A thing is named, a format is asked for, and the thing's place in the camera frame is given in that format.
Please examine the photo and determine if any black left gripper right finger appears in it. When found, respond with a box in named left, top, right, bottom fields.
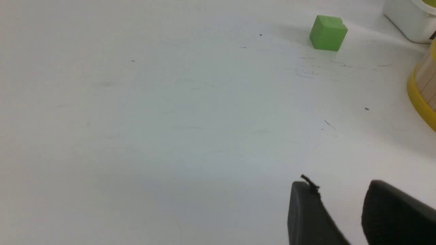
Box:
left=361, top=180, right=436, bottom=245

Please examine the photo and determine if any yellow bamboo steamer basket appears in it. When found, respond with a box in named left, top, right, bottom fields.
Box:
left=407, top=40, right=436, bottom=131

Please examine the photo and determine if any white box green lid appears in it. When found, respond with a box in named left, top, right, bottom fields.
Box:
left=383, top=0, right=436, bottom=44

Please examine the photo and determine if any green cube block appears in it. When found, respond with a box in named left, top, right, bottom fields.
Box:
left=309, top=15, right=348, bottom=52

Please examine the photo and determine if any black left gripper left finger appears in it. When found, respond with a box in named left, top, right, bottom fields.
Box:
left=287, top=174, right=350, bottom=245

